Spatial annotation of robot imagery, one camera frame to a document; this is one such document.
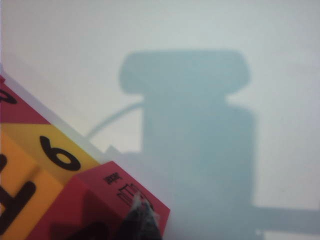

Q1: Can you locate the red foam block O R 7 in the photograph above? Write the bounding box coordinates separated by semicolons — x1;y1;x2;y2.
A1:
0;74;52;126

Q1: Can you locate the red foam block A J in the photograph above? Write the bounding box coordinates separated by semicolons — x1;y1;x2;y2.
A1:
37;161;171;240

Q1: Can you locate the yellow foam block H 3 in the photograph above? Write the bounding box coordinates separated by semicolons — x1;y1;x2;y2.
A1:
0;123;101;240

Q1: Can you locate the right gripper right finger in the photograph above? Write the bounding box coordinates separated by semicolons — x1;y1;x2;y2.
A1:
141;202;161;240

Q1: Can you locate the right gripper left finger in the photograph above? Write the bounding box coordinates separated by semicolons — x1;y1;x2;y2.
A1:
119;193;142;240

